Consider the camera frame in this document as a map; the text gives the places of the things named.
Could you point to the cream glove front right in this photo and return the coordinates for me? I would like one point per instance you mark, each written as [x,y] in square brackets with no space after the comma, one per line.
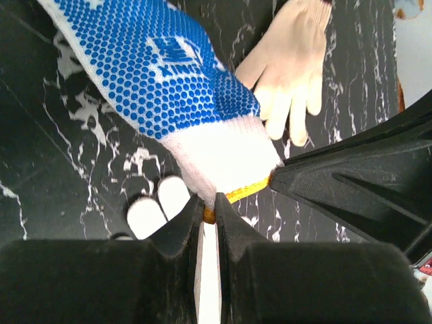
[285,68]

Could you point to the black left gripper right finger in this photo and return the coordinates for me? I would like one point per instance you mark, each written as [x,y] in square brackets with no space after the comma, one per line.
[324,282]

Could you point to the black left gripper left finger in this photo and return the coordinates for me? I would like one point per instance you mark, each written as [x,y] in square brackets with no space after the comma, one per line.
[104,281]

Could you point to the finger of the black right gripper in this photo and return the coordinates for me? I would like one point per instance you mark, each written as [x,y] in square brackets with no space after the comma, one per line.
[377,183]

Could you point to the blue dotted white glove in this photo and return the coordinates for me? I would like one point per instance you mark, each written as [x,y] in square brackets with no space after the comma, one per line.
[156,67]

